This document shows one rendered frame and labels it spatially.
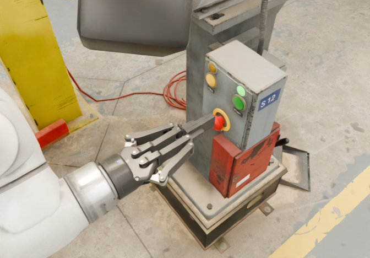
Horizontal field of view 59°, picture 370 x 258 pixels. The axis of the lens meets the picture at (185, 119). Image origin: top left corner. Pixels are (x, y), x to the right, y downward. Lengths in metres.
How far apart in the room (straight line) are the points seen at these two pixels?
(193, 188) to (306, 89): 1.27
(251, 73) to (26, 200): 0.47
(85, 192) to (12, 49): 1.31
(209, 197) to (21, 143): 1.04
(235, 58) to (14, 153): 0.47
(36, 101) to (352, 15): 2.69
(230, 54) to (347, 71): 2.01
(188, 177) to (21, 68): 0.99
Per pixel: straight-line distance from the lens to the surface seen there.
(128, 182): 0.56
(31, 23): 1.74
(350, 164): 2.10
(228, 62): 0.71
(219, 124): 0.76
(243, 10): 0.89
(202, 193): 1.45
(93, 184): 0.54
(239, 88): 0.67
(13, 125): 0.50
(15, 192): 0.53
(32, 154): 0.54
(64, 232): 0.54
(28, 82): 1.89
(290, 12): 3.22
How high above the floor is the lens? 1.56
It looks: 49 degrees down
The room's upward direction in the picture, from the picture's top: straight up
